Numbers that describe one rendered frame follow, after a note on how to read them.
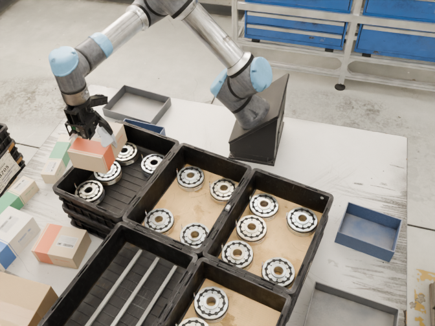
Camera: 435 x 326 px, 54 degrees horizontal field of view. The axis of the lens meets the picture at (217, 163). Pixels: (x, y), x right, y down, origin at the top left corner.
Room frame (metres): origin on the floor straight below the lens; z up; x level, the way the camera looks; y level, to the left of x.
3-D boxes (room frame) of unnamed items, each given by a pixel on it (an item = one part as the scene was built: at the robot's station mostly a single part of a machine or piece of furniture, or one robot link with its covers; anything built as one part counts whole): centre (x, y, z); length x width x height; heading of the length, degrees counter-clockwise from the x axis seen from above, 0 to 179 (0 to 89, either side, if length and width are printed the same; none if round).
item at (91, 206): (1.07, 0.36, 0.92); 0.40 x 0.30 x 0.02; 151
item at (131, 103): (1.63, 0.38, 0.73); 0.27 x 0.20 x 0.05; 64
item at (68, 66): (0.99, 0.39, 1.40); 0.09 x 0.08 x 0.11; 147
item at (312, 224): (0.83, -0.28, 0.86); 0.10 x 0.10 x 0.01
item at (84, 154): (1.01, 0.39, 1.09); 0.16 x 0.12 x 0.07; 162
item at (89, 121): (0.98, 0.40, 1.24); 0.09 x 0.08 x 0.12; 161
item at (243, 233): (0.81, -0.10, 0.86); 0.10 x 0.10 x 0.01
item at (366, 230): (0.85, -0.54, 0.74); 0.20 x 0.15 x 0.07; 62
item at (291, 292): (0.78, -0.16, 0.92); 0.40 x 0.30 x 0.02; 151
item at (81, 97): (0.99, 0.39, 1.32); 0.08 x 0.08 x 0.05
